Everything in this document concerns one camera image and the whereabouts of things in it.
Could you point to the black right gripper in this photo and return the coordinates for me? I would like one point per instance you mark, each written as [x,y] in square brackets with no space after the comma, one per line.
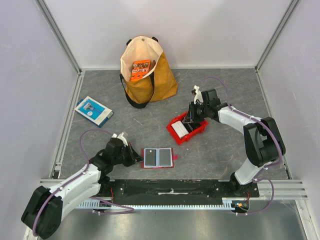
[191,113]

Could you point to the aluminium front frame rail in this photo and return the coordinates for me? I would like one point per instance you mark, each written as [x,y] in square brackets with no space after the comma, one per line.
[282,189]

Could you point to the orange snack box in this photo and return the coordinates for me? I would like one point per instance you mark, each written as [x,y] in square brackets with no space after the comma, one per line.
[139,69]

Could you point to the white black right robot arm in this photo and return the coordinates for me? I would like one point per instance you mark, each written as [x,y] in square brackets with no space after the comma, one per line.
[263,143]

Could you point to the white slotted cable duct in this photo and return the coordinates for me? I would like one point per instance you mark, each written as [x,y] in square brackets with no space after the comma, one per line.
[98,205]

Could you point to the aluminium frame rail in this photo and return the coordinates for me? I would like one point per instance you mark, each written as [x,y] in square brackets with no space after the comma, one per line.
[60,151]
[282,189]
[275,80]

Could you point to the black credit card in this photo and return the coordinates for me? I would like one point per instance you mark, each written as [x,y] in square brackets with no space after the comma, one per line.
[150,157]

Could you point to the aluminium frame rail left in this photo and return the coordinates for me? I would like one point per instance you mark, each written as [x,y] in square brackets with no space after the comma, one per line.
[60,151]

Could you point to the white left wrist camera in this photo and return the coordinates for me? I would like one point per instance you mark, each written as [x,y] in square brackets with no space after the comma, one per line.
[122,136]

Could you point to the red plastic bin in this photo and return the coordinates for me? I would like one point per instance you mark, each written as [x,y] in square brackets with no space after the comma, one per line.
[193,129]

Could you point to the white card stack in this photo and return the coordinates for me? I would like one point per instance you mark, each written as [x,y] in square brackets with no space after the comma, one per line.
[179,129]

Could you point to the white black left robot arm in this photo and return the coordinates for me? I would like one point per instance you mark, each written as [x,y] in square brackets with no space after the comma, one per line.
[48,206]

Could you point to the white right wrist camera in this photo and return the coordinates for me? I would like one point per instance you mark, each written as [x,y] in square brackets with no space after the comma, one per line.
[198,99]

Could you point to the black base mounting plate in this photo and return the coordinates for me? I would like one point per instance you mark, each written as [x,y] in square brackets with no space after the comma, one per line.
[172,190]

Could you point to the blue white razor package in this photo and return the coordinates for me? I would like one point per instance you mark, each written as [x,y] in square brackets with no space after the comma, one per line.
[93,111]

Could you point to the aluminium frame rail right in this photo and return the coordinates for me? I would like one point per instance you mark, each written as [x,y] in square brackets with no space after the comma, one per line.
[275,80]

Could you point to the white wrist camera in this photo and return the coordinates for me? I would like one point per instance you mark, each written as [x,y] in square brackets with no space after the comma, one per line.
[198,99]
[122,136]

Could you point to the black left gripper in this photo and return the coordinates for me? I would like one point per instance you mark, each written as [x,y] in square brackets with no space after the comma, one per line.
[134,155]

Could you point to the mustard yellow tote bag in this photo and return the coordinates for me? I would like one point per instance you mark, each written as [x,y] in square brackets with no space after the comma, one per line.
[158,84]

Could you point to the red leather card holder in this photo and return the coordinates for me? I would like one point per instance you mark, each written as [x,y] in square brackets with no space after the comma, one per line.
[165,158]

